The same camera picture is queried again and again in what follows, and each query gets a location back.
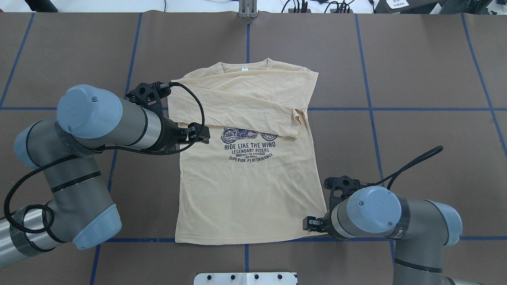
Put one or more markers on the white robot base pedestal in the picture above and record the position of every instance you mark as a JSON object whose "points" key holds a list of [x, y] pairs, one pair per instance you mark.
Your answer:
{"points": [[247, 278]]}

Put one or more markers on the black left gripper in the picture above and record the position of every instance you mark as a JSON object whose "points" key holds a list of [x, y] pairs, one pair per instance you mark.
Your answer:
{"points": [[170, 134]]}

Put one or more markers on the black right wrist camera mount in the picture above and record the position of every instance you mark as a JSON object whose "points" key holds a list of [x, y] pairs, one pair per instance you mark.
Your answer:
{"points": [[341, 188]]}

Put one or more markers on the grey aluminium camera post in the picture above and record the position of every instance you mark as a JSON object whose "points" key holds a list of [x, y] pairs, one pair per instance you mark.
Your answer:
{"points": [[247, 9]]}

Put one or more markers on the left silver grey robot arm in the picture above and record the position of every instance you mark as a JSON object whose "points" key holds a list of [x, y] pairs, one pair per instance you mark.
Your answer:
{"points": [[88, 121]]}

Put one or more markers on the beige long-sleeve printed shirt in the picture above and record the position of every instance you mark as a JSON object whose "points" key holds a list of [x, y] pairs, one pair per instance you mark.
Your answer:
{"points": [[257, 178]]}

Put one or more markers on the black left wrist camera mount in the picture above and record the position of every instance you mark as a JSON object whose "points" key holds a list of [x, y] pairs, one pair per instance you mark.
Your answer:
{"points": [[149, 95]]}

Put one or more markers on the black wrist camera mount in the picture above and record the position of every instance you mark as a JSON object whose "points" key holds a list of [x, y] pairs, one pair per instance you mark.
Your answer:
{"points": [[341, 188], [149, 95]]}

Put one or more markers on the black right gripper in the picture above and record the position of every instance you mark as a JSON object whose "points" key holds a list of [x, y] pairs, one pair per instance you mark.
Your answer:
{"points": [[327, 223]]}

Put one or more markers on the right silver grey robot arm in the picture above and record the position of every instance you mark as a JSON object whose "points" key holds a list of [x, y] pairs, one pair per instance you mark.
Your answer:
{"points": [[421, 230]]}

